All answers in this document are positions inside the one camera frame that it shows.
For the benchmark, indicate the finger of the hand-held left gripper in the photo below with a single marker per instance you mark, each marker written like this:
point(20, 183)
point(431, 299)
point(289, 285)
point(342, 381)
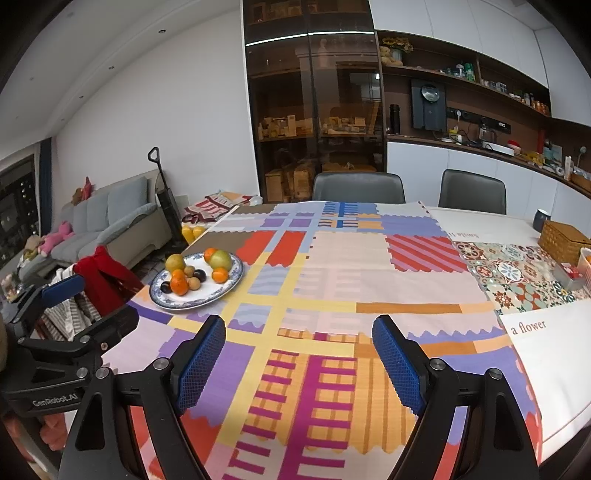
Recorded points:
point(111, 323)
point(64, 290)

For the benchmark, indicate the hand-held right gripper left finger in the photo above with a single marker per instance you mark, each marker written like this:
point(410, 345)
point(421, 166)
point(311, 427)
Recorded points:
point(201, 364)

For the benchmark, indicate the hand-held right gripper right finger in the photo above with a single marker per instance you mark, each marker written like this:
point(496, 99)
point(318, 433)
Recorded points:
point(399, 364)

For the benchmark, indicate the dark plum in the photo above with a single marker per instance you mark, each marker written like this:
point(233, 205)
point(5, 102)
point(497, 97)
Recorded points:
point(165, 288)

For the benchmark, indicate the blue and white plate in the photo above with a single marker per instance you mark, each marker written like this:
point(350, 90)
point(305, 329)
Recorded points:
point(207, 293)

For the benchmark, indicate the large orange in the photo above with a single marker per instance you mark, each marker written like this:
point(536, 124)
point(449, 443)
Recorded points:
point(180, 287)

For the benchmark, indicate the small green pear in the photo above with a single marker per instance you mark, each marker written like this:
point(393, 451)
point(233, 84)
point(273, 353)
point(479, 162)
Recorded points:
point(174, 262)

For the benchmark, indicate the green kiwi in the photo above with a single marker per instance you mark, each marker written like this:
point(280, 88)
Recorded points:
point(190, 270)

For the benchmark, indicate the large green pear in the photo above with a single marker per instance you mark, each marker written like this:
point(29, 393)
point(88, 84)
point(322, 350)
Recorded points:
point(221, 259)

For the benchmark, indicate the small orange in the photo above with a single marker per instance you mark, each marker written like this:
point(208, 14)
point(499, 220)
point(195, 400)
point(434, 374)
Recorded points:
point(210, 253)

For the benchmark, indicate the grey striped cloth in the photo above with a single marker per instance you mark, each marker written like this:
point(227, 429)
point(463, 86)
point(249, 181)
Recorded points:
point(83, 309)

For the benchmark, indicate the red garment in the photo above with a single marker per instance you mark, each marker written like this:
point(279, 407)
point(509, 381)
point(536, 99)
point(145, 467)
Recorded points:
point(104, 272)

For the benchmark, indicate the pink plush toy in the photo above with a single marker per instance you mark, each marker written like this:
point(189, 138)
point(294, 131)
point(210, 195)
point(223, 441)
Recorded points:
point(55, 237)

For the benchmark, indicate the grey sofa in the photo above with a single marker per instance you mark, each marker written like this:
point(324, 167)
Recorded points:
point(111, 221)

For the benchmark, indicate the red plush toy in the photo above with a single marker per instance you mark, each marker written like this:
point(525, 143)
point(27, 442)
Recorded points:
point(83, 189)

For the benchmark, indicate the colourful patchwork tablecloth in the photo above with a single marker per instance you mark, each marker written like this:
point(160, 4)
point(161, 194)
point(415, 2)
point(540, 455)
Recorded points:
point(323, 277)

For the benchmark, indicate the yellow kids chair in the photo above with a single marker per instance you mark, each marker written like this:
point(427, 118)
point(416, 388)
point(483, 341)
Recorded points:
point(191, 233)

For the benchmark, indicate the white patterned tablecloth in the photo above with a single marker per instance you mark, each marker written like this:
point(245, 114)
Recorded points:
point(531, 350)

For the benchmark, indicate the black upright vacuum cleaner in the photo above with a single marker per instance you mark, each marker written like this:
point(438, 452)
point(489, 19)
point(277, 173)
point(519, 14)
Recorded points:
point(167, 203)

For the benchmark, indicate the red striped cloth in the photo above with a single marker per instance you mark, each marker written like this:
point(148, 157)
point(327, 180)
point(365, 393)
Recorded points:
point(214, 205)

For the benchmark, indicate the grey dining chair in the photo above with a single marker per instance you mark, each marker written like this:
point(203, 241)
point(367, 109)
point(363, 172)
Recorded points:
point(471, 191)
point(358, 187)

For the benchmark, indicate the red and white box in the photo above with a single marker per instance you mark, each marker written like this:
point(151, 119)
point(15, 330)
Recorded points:
point(568, 275)

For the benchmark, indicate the cardboard box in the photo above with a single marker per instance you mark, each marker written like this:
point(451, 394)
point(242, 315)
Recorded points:
point(274, 184)

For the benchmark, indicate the dark blue mug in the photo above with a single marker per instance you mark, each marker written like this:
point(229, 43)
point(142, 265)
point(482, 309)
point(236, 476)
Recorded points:
point(541, 220)

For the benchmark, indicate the wicker basket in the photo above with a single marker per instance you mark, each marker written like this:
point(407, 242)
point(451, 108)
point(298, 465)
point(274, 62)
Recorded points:
point(563, 240)

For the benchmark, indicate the black thermos bottle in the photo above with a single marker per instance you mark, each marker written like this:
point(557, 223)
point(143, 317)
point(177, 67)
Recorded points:
point(394, 119)

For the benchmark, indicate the glass kettle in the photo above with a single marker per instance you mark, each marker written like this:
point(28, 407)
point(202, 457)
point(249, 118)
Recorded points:
point(486, 131)

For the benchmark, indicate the black water dispenser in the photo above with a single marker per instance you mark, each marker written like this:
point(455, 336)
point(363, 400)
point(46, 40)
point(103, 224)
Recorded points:
point(428, 104)

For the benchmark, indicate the dark glass cabinet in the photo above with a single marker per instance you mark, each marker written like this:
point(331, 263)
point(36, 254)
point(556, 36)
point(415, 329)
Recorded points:
point(314, 92)

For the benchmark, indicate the brown teddy bear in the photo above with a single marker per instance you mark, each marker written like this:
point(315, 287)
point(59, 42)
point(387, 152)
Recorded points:
point(390, 55)

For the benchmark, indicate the wooden wall shelf unit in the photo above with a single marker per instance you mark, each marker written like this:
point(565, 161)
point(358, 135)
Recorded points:
point(485, 170)

